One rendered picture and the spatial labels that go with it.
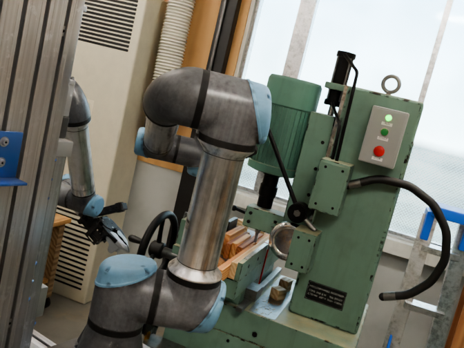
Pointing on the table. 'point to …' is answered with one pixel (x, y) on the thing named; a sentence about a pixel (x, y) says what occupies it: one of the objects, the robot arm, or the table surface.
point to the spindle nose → (268, 191)
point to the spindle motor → (286, 123)
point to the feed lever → (297, 213)
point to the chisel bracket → (261, 218)
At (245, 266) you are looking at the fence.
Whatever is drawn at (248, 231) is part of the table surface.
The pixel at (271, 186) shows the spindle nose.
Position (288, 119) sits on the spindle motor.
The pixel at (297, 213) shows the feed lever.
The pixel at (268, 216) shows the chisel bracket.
